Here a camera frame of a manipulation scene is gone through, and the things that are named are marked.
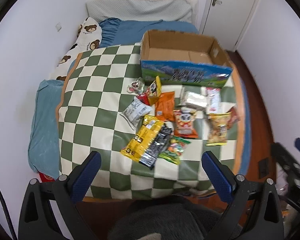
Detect red brown pastry packet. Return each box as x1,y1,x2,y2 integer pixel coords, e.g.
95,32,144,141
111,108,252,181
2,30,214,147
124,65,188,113
227,106,240,129

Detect yellow chips bag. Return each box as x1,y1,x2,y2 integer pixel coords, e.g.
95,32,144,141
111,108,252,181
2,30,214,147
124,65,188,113
206,112,231,146

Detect fruit candy bag green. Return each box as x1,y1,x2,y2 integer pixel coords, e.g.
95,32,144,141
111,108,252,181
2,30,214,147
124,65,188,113
158,136,191,165

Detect white pink snack pack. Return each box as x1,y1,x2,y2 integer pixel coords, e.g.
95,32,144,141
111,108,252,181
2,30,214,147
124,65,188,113
202,87,222,114

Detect silver white cookie pack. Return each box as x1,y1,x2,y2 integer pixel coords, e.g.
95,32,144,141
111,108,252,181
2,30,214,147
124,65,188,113
179,87,207,110

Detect orange cartoon chips bag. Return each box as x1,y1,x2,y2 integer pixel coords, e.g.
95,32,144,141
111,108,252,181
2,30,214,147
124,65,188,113
173,108,198,139

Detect yellow black snack bag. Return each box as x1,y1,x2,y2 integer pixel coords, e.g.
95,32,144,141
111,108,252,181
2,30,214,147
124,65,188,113
120,115,172,169

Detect grey white snack bag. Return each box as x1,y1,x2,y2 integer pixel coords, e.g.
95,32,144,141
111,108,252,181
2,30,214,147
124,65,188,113
120,97,152,129

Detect orange snack bag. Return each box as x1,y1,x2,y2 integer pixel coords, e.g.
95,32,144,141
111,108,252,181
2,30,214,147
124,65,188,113
155,92,175,121

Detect small white cartoon packet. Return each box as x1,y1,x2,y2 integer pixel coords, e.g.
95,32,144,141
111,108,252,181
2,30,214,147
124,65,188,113
127,77,145,95

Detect red yellow panda snack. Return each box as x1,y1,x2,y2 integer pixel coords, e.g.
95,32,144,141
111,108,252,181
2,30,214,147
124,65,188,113
136,76,161,106

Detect blue bed sheet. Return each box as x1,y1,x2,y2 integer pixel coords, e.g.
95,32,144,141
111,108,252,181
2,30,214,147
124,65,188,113
27,17,252,181

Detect green white checkered blanket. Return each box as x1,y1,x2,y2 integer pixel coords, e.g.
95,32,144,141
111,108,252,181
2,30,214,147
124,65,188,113
56,43,249,199

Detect cardboard box blue front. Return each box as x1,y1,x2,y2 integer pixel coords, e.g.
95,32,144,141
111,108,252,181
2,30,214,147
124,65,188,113
140,30,233,88

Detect white door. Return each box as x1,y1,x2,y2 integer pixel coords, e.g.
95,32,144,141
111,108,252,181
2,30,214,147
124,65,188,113
199,0,258,51

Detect bear print pillow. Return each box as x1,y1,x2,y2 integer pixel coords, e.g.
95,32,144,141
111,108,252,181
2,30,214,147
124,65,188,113
50,17,102,79

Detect grey white pillow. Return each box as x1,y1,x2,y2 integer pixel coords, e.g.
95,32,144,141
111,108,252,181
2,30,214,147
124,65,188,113
86,0,198,25

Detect black cable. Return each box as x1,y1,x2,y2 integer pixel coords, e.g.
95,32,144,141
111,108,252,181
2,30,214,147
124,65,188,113
0,172,18,240

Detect door handle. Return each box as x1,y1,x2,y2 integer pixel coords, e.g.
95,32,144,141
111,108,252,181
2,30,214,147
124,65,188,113
212,0,222,7

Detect wall socket left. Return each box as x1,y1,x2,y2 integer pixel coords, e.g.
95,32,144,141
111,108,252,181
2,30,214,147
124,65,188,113
55,23,62,32

